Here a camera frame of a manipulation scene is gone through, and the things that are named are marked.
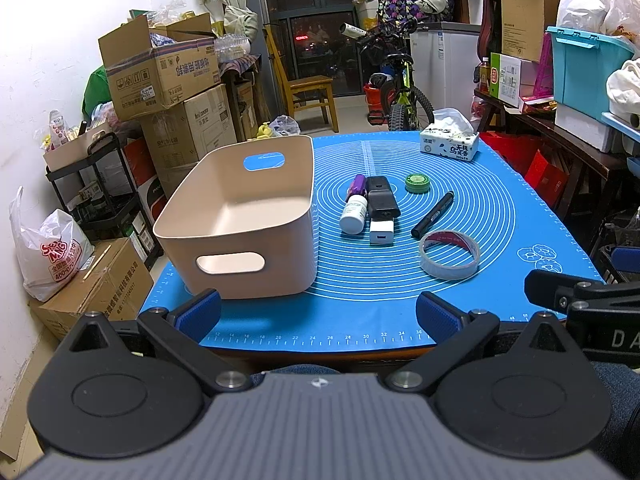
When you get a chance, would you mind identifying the dark wooden side table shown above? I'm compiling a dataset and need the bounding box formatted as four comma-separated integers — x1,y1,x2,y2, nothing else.
474,89,639,220

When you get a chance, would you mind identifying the teal plastic storage tote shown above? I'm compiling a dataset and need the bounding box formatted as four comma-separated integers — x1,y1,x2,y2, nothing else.
547,26,637,120

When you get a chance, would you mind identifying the green white carton box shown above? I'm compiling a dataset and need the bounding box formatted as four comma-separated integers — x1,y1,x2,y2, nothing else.
488,52,538,107

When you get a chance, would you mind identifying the blue silicone baking mat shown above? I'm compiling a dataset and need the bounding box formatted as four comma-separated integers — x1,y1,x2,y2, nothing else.
203,132,598,353

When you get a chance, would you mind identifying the floor cardboard box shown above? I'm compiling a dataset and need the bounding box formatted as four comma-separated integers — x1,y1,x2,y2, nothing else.
28,237,153,340

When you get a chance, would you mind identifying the large stacked cardboard box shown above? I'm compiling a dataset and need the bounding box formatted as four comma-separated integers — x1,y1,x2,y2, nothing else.
140,84,236,198

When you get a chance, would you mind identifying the black rectangular device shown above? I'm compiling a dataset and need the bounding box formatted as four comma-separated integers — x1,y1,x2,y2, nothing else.
367,176,400,221

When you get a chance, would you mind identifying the red bucket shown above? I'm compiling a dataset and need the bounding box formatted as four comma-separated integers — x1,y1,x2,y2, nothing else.
363,84,383,112

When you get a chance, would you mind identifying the green round ointment tin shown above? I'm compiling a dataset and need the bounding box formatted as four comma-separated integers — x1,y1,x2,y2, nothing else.
405,174,431,194

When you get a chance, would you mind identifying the green black bicycle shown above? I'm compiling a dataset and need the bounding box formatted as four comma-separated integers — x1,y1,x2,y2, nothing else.
338,18,434,131

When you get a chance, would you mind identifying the white pill bottle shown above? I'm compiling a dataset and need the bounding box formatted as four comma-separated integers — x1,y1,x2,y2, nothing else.
340,194,368,235

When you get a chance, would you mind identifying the grey plastic bag on floor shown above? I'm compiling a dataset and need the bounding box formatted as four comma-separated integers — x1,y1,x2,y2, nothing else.
269,115,300,136

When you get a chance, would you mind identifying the beige plastic storage bin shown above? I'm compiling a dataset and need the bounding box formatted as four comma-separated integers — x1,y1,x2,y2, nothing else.
154,136,318,300

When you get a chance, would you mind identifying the white red plastic shopping bag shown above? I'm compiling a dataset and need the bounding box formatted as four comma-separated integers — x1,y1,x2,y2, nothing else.
9,186,94,302

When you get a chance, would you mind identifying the wooden chair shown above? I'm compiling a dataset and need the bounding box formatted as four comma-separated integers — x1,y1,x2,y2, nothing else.
264,25,340,132

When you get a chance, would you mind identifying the black marker pen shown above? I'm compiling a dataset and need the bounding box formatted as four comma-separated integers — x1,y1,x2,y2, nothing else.
411,191,454,240

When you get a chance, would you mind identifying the clear tape roll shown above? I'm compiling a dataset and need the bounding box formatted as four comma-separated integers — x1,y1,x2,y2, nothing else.
419,230,480,281

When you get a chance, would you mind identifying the open top cardboard box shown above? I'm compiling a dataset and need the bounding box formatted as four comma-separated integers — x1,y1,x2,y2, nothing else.
99,13,220,120

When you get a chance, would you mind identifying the tall brown cardboard box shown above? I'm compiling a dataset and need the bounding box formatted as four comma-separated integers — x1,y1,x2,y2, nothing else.
500,0,560,62

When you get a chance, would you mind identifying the white usb charger plug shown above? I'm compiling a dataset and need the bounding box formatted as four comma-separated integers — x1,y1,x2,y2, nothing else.
369,219,395,246

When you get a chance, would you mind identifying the black metal shelf rack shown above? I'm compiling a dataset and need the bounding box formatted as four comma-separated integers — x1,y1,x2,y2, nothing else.
44,131,167,268

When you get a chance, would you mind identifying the yellow oil jug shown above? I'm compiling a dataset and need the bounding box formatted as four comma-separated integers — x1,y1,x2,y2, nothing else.
257,122,273,139

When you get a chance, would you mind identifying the white tissue pack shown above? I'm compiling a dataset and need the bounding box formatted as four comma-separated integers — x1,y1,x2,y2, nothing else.
419,107,480,162

